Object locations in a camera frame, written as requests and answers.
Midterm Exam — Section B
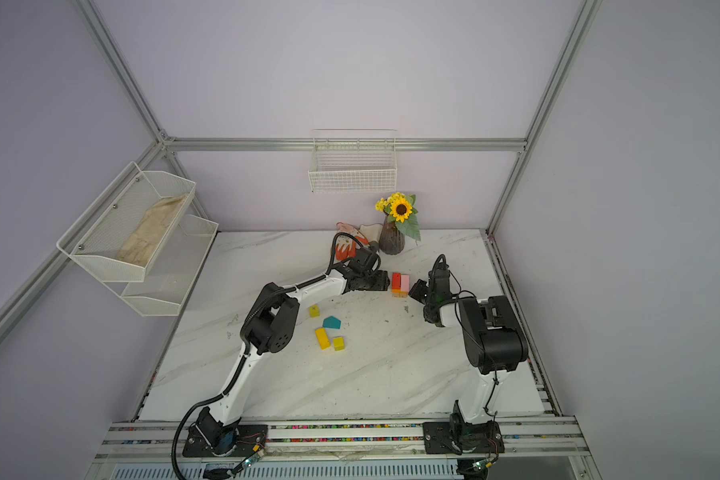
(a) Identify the red block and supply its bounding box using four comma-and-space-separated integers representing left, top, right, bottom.
391, 272, 402, 292

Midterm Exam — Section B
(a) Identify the yellow long block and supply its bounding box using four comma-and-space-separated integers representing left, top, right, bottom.
315, 328, 331, 350

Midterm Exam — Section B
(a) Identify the pink block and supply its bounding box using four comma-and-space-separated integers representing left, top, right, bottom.
400, 274, 410, 295

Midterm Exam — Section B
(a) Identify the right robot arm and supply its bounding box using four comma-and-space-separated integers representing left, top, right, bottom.
409, 254, 529, 460

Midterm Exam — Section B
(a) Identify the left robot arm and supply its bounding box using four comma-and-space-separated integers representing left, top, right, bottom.
171, 233, 390, 460

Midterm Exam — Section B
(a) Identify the teal block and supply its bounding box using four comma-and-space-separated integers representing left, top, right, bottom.
322, 316, 342, 330

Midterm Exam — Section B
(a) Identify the orange white work glove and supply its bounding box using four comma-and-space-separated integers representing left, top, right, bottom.
334, 222, 367, 262

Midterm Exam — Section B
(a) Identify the green white work glove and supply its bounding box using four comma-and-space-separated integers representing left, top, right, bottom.
359, 223, 383, 245

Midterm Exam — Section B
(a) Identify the dark ribbed glass vase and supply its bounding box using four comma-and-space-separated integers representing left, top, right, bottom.
378, 218, 405, 255

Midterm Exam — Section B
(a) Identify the yellow sunflower bouquet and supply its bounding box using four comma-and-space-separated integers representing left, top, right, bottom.
375, 192, 421, 241

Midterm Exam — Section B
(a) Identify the beige cloth in shelf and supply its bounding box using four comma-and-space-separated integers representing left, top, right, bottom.
116, 195, 187, 267

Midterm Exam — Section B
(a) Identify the white two-tier mesh shelf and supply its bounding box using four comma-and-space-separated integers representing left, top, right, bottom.
56, 162, 218, 317

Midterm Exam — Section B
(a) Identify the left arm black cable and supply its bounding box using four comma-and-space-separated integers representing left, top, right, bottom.
170, 232, 373, 480

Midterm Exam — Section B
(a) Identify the white wire wall basket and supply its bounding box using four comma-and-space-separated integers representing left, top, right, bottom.
308, 129, 398, 194

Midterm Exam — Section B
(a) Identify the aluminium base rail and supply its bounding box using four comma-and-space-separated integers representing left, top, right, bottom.
85, 416, 601, 479

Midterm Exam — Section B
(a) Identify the aluminium cage frame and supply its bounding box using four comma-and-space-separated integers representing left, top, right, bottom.
0, 1, 601, 350

